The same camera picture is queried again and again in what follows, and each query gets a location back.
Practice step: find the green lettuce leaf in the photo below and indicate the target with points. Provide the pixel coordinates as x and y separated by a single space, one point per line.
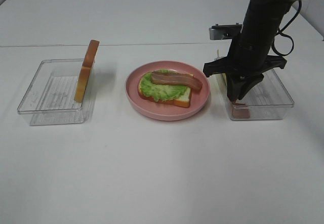
161 92

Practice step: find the bacon strip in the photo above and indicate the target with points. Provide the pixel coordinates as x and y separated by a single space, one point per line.
174 78
240 111

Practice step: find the yellow cheese slice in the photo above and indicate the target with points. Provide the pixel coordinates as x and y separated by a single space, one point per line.
223 75

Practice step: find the clear plastic container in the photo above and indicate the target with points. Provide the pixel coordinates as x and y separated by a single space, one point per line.
268 100
49 99

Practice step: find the bread slice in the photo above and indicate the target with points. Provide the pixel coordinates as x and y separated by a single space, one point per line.
86 70
183 102

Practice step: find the clear right plastic container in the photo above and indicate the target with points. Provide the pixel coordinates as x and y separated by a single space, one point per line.
268 100

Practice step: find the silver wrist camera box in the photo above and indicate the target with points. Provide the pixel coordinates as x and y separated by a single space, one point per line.
222 32

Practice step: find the clear left plastic container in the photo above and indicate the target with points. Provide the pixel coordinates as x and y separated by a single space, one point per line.
49 99

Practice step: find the pink plate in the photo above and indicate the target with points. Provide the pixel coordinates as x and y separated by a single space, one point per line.
166 112

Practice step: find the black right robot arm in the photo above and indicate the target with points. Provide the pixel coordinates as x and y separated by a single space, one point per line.
262 21

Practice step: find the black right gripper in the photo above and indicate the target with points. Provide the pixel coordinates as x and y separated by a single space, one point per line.
243 59

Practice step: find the upright bread slice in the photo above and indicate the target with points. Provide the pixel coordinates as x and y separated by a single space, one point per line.
86 70

